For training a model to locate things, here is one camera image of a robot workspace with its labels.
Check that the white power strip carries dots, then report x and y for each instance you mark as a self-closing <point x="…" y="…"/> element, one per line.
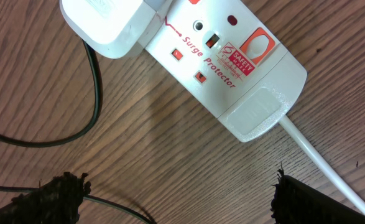
<point x="230" y="62"/>

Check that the white charger plug adapter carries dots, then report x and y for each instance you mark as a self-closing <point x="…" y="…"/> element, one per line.
<point x="115" y="28"/>

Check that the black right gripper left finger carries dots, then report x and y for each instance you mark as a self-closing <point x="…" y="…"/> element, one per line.
<point x="57" y="202"/>

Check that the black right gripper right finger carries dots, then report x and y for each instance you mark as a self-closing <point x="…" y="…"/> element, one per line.
<point x="296" y="203"/>

